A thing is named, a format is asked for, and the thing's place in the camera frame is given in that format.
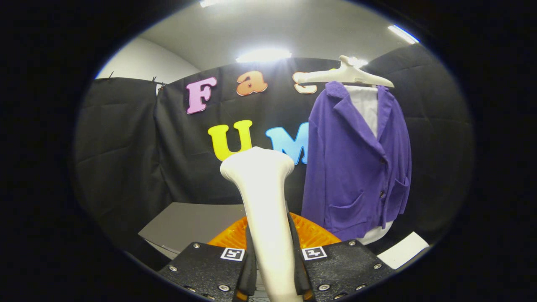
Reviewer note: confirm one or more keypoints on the white ironing board pad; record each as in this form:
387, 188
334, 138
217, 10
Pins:
367, 105

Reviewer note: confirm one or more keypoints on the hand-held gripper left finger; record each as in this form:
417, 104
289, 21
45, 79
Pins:
205, 268

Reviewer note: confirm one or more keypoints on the large round ceiling light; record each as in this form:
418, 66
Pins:
207, 2

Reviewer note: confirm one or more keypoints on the white paper sheet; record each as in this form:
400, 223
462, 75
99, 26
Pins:
405, 249

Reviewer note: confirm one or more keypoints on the white clothes hanger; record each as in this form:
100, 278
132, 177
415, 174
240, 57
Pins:
348, 75

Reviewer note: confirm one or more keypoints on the white garment steamer head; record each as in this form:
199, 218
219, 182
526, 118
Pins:
264, 201

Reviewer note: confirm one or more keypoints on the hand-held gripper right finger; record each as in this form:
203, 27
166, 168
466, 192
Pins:
344, 268

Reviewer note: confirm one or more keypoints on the grey cabinet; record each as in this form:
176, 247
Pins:
188, 222

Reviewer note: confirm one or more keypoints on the black backdrop cloth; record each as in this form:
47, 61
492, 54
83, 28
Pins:
176, 159

